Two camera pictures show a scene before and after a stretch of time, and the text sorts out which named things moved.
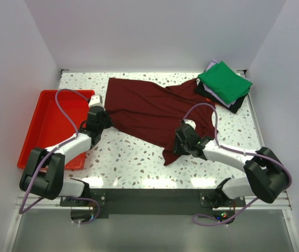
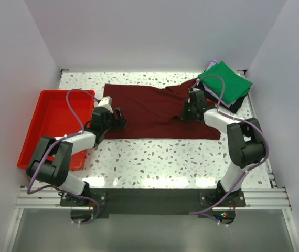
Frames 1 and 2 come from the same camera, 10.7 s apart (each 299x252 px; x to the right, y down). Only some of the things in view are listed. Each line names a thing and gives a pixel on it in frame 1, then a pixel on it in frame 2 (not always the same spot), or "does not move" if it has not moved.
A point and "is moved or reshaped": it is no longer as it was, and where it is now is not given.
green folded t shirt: [227, 83] does not move
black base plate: [88, 207] does not move
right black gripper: [178, 142] -> [189, 111]
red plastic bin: [47, 127] does not move
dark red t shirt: [151, 113] is moved or reshaped
